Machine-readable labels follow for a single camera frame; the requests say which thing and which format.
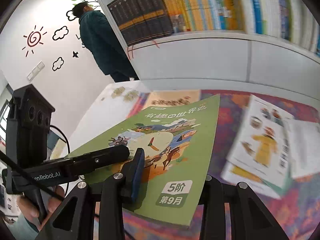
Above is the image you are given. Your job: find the left hand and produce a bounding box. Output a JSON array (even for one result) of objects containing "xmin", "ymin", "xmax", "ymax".
[{"xmin": 16, "ymin": 190, "xmax": 62, "ymax": 232}]

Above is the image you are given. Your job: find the white butterfly book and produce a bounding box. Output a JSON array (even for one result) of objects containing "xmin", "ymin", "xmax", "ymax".
[{"xmin": 286, "ymin": 120, "xmax": 319, "ymax": 179}]

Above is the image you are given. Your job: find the stack of books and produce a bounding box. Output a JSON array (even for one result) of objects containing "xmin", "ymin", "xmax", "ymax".
[{"xmin": 127, "ymin": 89, "xmax": 201, "ymax": 118}]

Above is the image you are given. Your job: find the green clock cover book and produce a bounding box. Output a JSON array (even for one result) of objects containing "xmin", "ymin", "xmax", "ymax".
[{"xmin": 71, "ymin": 95, "xmax": 220, "ymax": 227}]

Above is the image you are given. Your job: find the black book set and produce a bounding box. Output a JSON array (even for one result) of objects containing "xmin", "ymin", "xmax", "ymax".
[{"xmin": 107, "ymin": 0, "xmax": 174, "ymax": 47}]

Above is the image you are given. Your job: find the white bookshelf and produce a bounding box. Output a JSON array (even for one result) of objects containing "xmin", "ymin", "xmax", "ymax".
[{"xmin": 98, "ymin": 0, "xmax": 319, "ymax": 99}]

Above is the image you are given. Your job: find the person in dark jacket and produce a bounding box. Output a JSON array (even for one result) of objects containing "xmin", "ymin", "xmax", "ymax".
[{"xmin": 72, "ymin": 2, "xmax": 139, "ymax": 82}]

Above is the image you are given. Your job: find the wall light switch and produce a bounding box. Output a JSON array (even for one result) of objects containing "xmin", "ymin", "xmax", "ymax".
[{"xmin": 27, "ymin": 61, "xmax": 45, "ymax": 82}]

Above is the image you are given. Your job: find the white yellow cartoon book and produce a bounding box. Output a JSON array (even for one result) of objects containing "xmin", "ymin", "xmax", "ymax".
[{"xmin": 221, "ymin": 95, "xmax": 294, "ymax": 199}]

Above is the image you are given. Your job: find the black cable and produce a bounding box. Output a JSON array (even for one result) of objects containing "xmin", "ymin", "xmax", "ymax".
[{"xmin": 0, "ymin": 125, "xmax": 72, "ymax": 203}]

